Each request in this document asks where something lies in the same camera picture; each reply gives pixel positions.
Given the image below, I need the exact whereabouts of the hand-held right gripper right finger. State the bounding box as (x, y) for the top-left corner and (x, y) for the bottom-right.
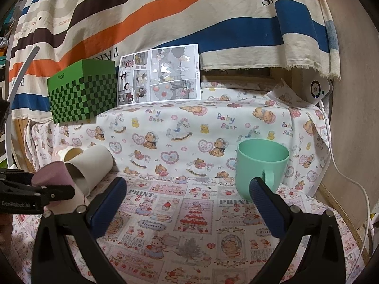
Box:
(249, 177), (347, 284)

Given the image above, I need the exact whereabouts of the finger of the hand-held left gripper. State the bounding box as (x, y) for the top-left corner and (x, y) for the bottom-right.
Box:
(0, 183), (75, 206)
(0, 168), (34, 186)

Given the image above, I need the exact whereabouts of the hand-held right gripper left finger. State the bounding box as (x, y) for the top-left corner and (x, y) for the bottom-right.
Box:
(31, 177), (128, 284)

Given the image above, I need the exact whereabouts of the pink cup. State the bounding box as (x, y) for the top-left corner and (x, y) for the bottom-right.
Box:
(31, 161), (88, 214)

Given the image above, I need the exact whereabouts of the mint green mug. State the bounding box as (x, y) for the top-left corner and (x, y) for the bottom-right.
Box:
(235, 138), (290, 202)

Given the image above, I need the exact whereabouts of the white paper cup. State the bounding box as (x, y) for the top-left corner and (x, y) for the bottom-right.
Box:
(64, 145), (116, 197)
(58, 146), (85, 164)

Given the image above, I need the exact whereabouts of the patchwork print cloth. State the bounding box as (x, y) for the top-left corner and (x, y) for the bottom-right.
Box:
(12, 174), (365, 284)

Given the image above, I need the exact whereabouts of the green checkered box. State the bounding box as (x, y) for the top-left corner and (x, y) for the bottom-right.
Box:
(47, 59), (117, 124)

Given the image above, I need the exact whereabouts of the bear print cloth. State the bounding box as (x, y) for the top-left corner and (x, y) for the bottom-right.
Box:
(25, 80), (332, 197)

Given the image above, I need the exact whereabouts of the comic print sheet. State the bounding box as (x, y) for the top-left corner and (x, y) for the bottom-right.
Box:
(117, 44), (203, 106)

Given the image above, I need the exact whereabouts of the striped cloth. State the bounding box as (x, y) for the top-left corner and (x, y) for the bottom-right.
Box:
(6, 0), (341, 122)

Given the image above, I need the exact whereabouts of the white cable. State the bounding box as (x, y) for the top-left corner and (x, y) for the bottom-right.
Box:
(321, 101), (371, 258)

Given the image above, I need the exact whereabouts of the white device with blue ring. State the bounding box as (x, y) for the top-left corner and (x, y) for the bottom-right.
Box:
(309, 78), (333, 105)

